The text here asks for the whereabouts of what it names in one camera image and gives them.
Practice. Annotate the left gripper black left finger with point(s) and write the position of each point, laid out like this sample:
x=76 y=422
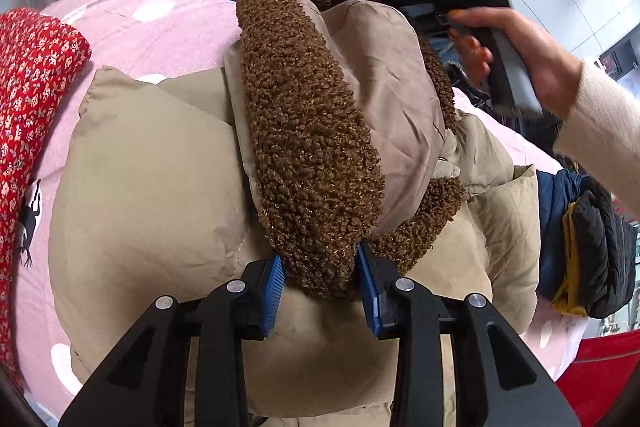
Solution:
x=142 y=381

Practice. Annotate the tan hooded puffer coat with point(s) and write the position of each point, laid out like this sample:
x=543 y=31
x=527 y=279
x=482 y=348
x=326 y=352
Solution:
x=331 y=123

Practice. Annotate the cream sleeved right forearm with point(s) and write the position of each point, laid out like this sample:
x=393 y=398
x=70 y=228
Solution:
x=601 y=132

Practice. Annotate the person's right hand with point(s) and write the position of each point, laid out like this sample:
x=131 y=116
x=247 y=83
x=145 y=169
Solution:
x=554 y=72

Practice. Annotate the red fabric at corner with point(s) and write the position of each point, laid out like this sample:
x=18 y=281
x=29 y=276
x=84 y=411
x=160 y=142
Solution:
x=602 y=369

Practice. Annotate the black and yellow garment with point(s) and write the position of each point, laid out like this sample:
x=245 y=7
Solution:
x=599 y=249

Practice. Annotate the navy blue folded garment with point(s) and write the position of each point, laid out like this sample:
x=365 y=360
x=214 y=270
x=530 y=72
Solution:
x=555 y=193

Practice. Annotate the pink polka dot bedsheet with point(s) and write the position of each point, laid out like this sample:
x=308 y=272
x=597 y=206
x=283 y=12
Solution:
x=125 y=41

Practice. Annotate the red floral patterned cloth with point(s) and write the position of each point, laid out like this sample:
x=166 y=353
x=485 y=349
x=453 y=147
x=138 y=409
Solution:
x=40 y=58

